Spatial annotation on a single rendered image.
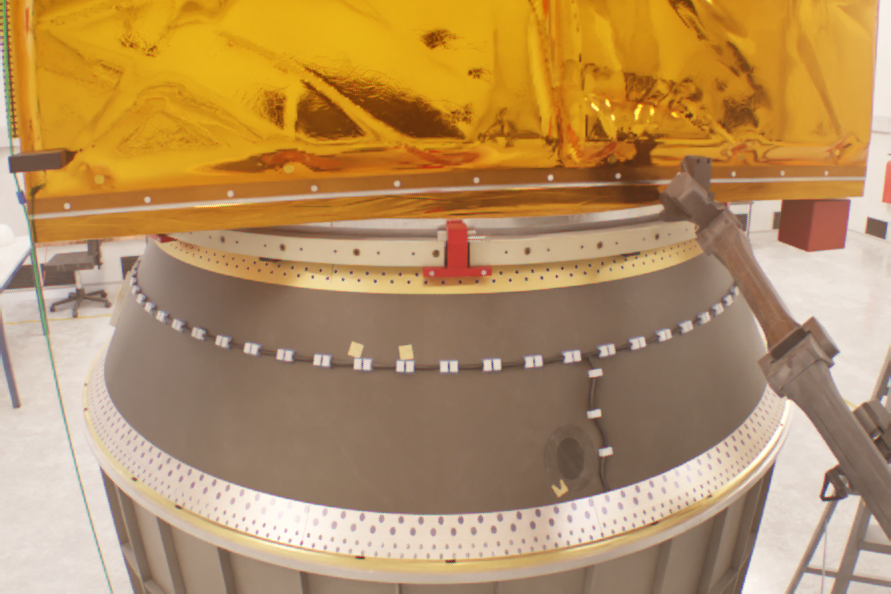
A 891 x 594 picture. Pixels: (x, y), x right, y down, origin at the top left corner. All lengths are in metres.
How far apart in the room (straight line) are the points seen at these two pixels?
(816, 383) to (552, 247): 0.61
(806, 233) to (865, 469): 1.09
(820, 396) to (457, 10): 0.87
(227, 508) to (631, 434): 0.83
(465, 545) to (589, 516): 0.25
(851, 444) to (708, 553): 0.88
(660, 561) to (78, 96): 1.46
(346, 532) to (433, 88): 0.83
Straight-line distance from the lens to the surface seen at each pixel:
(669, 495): 1.48
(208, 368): 1.50
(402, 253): 1.28
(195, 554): 1.63
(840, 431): 0.92
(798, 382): 0.94
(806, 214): 1.91
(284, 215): 1.29
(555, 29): 1.36
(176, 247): 1.70
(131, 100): 1.24
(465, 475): 1.31
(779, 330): 1.05
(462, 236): 1.25
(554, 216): 1.36
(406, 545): 1.31
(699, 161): 1.38
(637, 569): 1.54
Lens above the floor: 2.03
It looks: 16 degrees down
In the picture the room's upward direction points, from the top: straight up
